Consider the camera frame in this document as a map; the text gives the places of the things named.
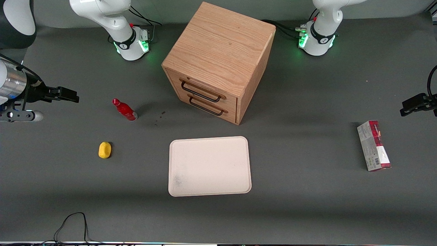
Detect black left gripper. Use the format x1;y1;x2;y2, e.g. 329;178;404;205
400;93;437;117

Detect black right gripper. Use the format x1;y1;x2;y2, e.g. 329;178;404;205
21;79;80;104

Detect red coke bottle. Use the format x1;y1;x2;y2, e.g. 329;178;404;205
112;98;138;121

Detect cream plastic tray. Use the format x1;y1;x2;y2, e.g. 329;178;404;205
168;136;252;197

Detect grey and red carton box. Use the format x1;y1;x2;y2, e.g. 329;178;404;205
357;120;392;172

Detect yellow lemon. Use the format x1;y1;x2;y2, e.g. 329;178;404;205
98;141;112;159

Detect wooden drawer cabinet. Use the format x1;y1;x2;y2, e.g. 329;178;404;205
161;1;276;125

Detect wooden drawer front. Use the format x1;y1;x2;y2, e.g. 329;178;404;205
165;68;239;110
172;85;238;124

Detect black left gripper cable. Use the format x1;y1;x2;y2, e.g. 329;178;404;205
427;65;437;98

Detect grey wrist camera bar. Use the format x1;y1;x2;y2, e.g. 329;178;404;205
0;110;44;122

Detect black cable along right arm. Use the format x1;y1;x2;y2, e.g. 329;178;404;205
0;54;43;84

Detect black right arm base cables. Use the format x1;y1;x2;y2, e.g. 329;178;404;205
128;5;163;43

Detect black arm base cables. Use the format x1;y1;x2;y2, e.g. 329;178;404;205
261;10;320;39
128;5;163;43

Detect thin black table cable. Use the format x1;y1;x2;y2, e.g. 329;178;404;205
42;212;103;245

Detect black metal drawer handle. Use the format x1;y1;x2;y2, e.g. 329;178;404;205
180;78;227;103
188;96;228;117

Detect black left arm base cables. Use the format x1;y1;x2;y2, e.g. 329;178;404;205
261;10;320;39

